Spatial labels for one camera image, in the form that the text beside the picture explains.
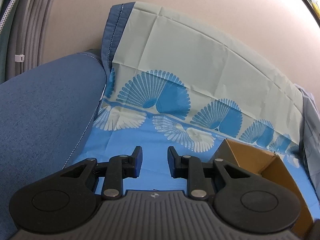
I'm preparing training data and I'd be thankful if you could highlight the blue denim sofa armrest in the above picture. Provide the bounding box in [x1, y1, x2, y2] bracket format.
[0, 2, 136, 240]

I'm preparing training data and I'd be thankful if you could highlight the grey floral cloth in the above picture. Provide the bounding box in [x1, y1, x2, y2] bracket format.
[295, 84, 319, 198]

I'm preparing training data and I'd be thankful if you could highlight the blue fan-patterned cloth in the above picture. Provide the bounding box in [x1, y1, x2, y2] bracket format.
[67, 2, 317, 202]

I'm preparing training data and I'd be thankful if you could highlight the white window curtain frame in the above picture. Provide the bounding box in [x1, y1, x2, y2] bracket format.
[1, 0, 54, 83]

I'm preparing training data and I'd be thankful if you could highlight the brown cardboard box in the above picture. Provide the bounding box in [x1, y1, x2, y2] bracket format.
[210, 139, 313, 237]

